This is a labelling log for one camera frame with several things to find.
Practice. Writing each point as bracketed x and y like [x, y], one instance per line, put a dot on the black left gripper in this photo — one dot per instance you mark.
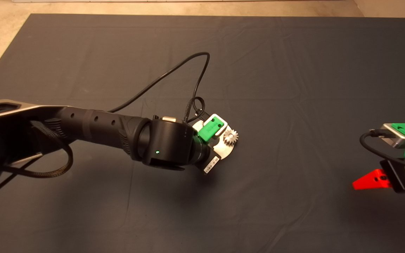
[209, 163]

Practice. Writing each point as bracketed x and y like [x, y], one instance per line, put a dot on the small steel planetary gear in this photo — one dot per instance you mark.
[232, 140]

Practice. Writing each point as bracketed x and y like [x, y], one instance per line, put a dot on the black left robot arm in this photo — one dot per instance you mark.
[93, 126]

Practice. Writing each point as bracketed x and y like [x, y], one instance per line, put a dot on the round metal carrier plate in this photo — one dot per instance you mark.
[223, 151]

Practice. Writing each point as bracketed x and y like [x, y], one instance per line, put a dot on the dark grey table cloth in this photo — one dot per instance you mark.
[294, 211]

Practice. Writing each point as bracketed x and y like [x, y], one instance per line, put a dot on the green left camera mount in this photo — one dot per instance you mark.
[209, 130]

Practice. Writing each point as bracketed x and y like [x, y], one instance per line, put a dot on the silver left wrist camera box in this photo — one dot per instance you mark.
[224, 123]

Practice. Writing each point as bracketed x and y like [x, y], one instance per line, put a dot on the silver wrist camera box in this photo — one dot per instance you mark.
[224, 123]
[396, 137]

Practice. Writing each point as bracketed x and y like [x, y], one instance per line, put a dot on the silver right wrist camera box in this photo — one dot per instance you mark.
[396, 137]

